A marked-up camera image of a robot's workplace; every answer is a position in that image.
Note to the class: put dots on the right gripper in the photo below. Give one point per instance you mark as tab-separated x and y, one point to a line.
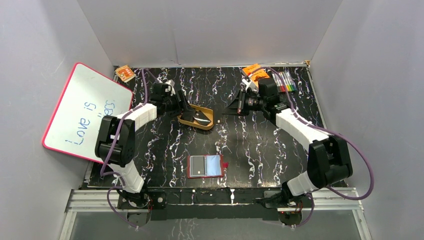
237	107

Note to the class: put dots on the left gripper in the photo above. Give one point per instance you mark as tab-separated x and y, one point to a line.
182	105

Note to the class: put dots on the red card holder wallet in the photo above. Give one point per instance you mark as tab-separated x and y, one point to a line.
224	166

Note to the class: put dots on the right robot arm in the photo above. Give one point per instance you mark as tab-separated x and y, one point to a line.
328	159

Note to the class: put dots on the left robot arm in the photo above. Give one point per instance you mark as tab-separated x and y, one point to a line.
116	139

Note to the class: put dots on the black cards stack in tray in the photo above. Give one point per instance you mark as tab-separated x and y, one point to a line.
188	116

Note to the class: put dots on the small orange card box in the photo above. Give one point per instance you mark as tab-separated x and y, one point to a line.
125	73

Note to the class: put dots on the orange book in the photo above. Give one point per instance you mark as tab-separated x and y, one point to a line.
255	72

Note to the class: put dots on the coloured marker pen pack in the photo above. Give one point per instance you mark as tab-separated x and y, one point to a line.
284	82

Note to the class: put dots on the tan oval tray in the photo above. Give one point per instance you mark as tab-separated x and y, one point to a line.
207	111

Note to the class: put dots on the pink framed whiteboard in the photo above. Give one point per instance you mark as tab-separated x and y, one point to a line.
87	97

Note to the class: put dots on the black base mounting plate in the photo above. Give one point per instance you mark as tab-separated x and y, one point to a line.
169	203

